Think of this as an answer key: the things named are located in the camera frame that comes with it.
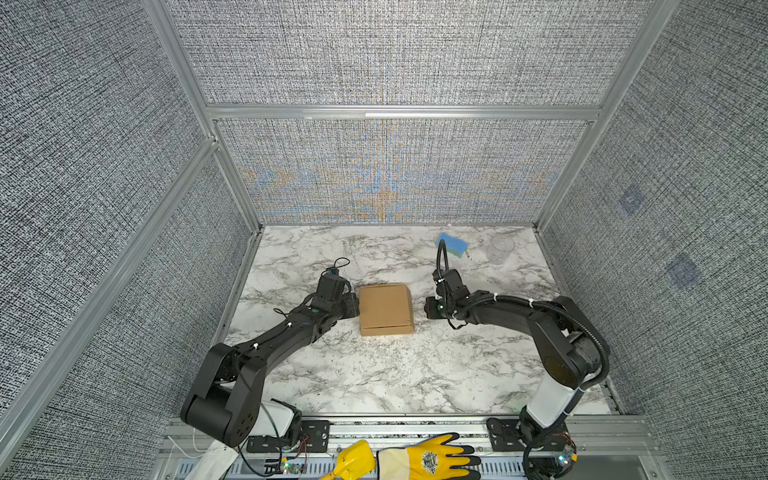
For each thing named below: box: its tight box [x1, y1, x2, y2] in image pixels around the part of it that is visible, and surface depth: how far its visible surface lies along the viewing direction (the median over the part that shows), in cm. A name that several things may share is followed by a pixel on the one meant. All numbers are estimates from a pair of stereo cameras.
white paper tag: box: [185, 439, 240, 480], surface depth 70 cm
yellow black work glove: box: [377, 432, 482, 480], surface depth 70 cm
